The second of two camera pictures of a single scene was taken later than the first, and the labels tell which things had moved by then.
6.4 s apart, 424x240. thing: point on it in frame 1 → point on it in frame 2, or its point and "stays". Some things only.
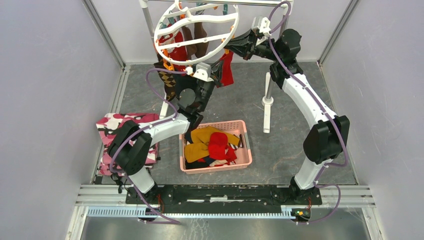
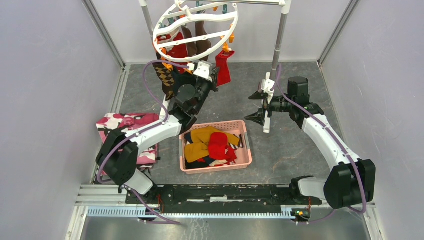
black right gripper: [244, 50] → [258, 117]
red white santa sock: [179, 53] stays
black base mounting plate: [224, 198] stays
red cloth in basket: [218, 149] stays
